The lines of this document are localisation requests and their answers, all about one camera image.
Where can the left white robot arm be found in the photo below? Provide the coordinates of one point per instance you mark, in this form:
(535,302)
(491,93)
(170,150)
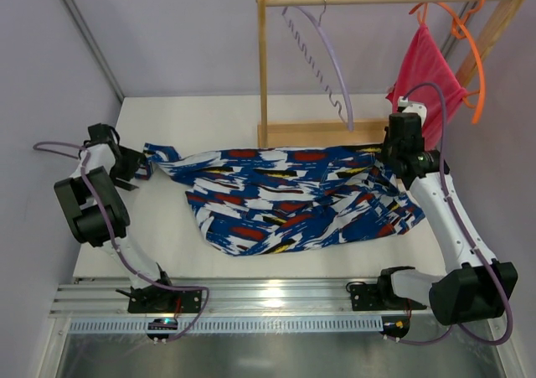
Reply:
(97,215)

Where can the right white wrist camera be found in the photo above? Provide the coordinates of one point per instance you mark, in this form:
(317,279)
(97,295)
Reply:
(404,105)

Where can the blue patterned trousers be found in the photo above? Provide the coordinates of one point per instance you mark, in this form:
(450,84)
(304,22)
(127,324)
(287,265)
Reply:
(260,201)

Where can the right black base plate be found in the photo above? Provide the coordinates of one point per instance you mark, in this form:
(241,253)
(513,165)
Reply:
(371,297)

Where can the aluminium mounting rail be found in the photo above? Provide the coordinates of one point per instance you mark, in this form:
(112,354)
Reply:
(91,297)

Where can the slotted cable duct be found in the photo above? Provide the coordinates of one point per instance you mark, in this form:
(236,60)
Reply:
(228,325)

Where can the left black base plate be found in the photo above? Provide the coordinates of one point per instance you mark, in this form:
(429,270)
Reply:
(167,299)

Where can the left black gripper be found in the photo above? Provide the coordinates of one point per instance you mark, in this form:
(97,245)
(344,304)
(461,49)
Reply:
(129,163)

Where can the pink cloth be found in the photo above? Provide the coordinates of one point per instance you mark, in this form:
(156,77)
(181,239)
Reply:
(423,62)

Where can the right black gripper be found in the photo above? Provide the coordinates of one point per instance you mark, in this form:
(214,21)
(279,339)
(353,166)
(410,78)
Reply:
(396,158)

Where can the orange clothes hanger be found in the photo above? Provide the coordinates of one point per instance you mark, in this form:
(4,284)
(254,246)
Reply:
(476,99)

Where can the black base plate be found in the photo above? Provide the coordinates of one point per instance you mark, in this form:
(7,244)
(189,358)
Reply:
(167,299)
(371,297)

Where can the lilac clothes hanger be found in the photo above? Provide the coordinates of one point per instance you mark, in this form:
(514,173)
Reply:
(335,63)

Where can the wooden clothes rack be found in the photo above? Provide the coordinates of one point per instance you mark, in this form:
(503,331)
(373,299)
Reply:
(480,22)

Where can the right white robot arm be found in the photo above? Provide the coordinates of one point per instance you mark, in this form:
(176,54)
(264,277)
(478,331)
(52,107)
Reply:
(476,284)

